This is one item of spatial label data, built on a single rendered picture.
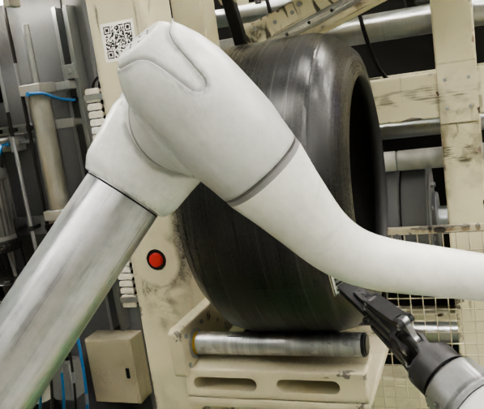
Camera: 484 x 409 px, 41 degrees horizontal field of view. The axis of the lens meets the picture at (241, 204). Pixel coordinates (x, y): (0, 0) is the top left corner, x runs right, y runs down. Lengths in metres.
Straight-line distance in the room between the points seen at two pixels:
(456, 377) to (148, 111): 0.53
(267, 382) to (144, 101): 0.75
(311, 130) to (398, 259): 0.37
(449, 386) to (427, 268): 0.22
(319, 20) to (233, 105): 0.99
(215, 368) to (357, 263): 0.64
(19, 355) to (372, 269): 0.40
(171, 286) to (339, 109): 0.54
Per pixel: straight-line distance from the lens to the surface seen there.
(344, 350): 1.20
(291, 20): 1.60
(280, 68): 1.10
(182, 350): 1.27
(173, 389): 1.47
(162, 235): 1.34
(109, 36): 1.34
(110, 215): 0.76
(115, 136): 0.75
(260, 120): 0.62
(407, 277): 0.72
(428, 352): 0.93
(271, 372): 1.24
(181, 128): 0.61
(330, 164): 1.02
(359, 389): 1.21
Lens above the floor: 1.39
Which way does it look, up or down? 10 degrees down
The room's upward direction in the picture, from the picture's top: 8 degrees counter-clockwise
